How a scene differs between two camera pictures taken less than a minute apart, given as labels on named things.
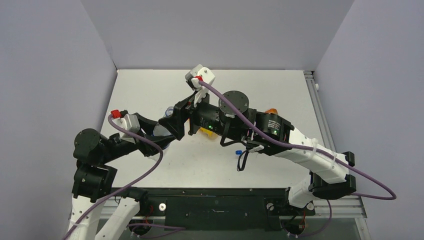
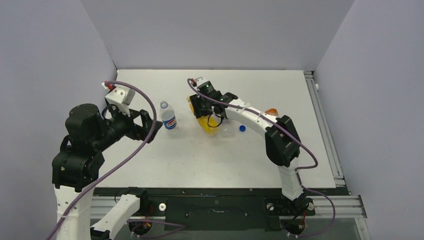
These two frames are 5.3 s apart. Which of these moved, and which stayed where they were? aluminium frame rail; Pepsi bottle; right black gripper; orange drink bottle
Moved: Pepsi bottle; right black gripper
Stayed: orange drink bottle; aluminium frame rail
